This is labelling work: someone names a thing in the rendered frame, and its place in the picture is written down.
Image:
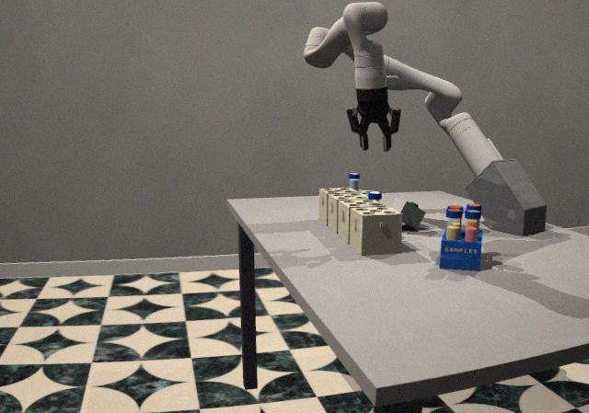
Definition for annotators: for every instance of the blue sample tube rack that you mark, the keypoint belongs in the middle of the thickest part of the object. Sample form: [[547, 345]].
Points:
[[460, 254]]

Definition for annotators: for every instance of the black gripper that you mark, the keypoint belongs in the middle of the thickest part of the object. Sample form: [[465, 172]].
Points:
[[373, 113]]

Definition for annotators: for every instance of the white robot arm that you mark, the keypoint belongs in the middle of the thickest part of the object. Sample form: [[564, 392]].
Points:
[[370, 73]]

